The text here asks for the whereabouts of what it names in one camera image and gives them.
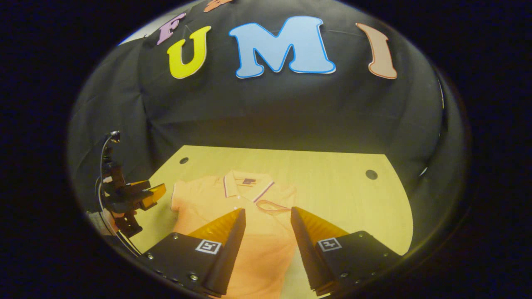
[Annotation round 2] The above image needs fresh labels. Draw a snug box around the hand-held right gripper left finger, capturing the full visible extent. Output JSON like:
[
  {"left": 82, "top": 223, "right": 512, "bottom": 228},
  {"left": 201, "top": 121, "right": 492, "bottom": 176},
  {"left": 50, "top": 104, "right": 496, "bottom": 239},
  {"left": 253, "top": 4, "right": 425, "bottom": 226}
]
[{"left": 139, "top": 208, "right": 246, "bottom": 297}]

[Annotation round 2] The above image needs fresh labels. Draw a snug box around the orange T-shirt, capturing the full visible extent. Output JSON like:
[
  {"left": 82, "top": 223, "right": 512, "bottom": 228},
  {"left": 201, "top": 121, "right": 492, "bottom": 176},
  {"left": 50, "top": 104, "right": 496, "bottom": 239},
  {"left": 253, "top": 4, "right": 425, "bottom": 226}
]
[{"left": 170, "top": 169, "right": 300, "bottom": 299}]

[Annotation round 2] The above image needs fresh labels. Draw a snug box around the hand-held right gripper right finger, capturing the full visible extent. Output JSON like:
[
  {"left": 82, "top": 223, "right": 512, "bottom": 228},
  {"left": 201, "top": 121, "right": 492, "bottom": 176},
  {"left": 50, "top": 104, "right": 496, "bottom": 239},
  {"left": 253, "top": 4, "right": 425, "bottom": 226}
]
[{"left": 290, "top": 206, "right": 403, "bottom": 296}]

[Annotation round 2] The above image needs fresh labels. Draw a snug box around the black backdrop cloth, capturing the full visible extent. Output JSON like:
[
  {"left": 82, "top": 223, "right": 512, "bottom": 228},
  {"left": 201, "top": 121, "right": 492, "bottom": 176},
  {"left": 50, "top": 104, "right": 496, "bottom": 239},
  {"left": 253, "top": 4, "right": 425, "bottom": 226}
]
[{"left": 69, "top": 0, "right": 466, "bottom": 258}]

